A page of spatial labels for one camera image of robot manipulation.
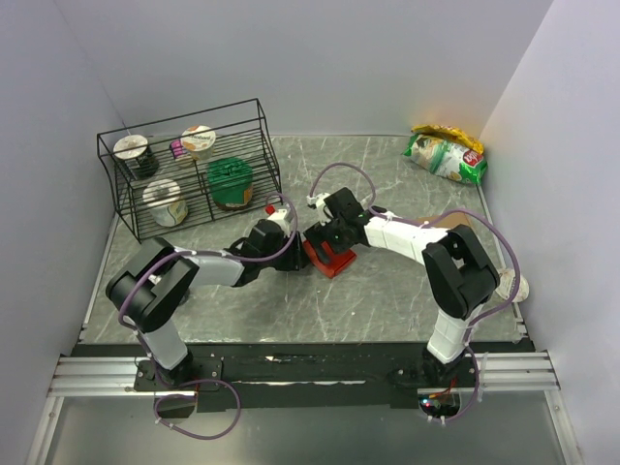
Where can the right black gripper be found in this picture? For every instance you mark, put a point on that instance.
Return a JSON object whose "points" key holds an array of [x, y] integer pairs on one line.
{"points": [[320, 232]]}

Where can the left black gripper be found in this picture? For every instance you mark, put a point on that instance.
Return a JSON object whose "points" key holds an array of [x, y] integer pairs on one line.
{"points": [[296, 259]]}

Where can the red paper box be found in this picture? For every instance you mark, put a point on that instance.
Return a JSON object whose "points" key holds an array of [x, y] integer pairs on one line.
{"points": [[337, 262]]}

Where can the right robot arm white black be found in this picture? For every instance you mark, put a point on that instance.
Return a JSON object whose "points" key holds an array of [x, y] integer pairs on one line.
{"points": [[461, 275]]}

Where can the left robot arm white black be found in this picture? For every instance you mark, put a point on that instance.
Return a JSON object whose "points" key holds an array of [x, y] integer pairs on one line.
{"points": [[149, 288]]}

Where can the brown cardboard box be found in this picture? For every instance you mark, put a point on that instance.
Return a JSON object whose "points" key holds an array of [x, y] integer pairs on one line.
{"points": [[449, 222]]}

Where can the green lidded jar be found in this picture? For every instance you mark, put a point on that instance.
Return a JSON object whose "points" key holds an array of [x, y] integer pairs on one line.
{"points": [[230, 182]]}

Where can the green chips bag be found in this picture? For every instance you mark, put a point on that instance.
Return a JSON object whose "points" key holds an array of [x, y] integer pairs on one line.
{"points": [[445, 158]]}

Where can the yellow chips bag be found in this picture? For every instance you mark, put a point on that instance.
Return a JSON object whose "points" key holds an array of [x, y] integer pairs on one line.
{"points": [[450, 133]]}

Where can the white cup lower shelf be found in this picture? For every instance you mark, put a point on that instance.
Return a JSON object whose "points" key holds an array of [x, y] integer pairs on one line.
{"points": [[165, 202]]}

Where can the white yogurt cup orange label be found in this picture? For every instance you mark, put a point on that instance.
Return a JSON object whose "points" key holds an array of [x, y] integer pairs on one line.
{"points": [[198, 142]]}

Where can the small purple white cup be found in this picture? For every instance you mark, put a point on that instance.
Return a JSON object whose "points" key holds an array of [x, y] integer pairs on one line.
{"points": [[177, 150]]}

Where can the foil lid dark cup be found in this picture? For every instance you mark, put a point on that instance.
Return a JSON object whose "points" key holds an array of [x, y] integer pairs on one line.
{"points": [[135, 155]]}

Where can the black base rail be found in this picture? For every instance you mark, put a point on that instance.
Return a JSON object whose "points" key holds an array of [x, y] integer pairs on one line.
{"points": [[228, 376]]}

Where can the black wire rack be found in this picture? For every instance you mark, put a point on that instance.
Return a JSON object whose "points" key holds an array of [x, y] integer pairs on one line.
{"points": [[242, 132]]}

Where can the aluminium frame rail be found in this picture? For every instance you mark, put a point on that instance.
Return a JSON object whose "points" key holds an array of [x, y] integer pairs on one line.
{"points": [[496, 424]]}

